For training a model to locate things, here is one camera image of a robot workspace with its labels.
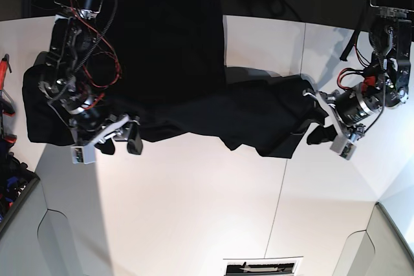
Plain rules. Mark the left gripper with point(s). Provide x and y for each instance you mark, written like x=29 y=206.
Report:
x=348 y=109

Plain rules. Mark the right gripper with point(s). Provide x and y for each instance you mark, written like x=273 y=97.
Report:
x=97 y=124

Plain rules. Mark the black t-shirt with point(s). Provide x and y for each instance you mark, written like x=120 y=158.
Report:
x=175 y=80

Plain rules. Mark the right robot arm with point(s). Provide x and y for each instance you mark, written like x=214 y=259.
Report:
x=81 y=66

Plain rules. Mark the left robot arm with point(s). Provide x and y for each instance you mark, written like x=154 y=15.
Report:
x=382 y=44

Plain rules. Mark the grey bin with clutter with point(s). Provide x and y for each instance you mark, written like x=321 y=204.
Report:
x=17 y=183

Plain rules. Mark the grey partition panel right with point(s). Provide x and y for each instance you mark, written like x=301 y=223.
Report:
x=379 y=249

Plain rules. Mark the printed label card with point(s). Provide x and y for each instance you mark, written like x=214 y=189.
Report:
x=272 y=266

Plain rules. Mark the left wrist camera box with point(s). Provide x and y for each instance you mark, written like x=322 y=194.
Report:
x=343 y=147

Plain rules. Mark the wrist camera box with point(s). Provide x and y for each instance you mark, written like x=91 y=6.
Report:
x=83 y=154
x=343 y=147

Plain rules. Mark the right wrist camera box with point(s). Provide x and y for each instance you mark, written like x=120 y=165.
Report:
x=83 y=154

